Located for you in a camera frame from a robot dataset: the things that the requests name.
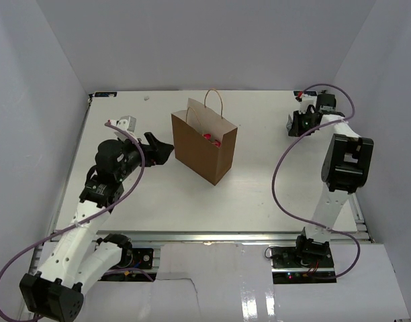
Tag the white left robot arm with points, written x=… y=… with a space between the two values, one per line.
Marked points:
x=58 y=289

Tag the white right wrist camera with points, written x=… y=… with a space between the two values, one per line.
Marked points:
x=305 y=101

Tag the blue label corner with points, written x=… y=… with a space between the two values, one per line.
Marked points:
x=310 y=93
x=105 y=94

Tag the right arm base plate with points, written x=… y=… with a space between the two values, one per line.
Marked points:
x=288 y=258

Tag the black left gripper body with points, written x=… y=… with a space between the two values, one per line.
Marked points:
x=152 y=157

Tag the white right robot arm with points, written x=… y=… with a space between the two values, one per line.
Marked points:
x=345 y=169

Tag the blue label left corner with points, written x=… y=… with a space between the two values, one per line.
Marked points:
x=105 y=94

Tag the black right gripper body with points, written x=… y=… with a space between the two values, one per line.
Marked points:
x=303 y=122

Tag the brown paper bag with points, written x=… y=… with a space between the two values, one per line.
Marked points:
x=190 y=146

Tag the blue silver snack packet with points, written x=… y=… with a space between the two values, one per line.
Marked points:
x=289 y=123

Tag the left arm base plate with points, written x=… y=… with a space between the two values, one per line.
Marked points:
x=141 y=258

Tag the white cardboard front panel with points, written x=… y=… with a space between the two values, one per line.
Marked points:
x=229 y=282

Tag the aluminium front rail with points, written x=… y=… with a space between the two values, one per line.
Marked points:
x=185 y=236

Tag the blue label right corner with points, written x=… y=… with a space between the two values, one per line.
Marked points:
x=310 y=93

